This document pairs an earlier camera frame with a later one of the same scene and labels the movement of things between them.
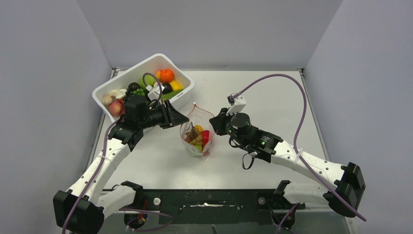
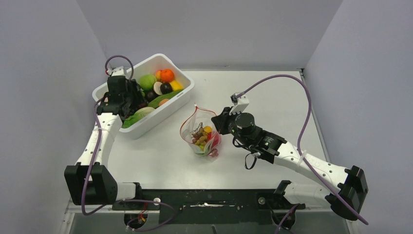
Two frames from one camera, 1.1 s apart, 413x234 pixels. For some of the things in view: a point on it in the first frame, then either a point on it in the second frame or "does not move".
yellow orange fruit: [199, 127] → [208, 128]
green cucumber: [169, 95] does not move
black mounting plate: [216, 206] does not move
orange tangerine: [167, 75] does not move
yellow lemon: [176, 86] does not move
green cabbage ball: [149, 80] does not move
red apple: [206, 135] → [215, 138]
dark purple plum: [168, 88] does not move
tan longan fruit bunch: [193, 135] → [200, 133]
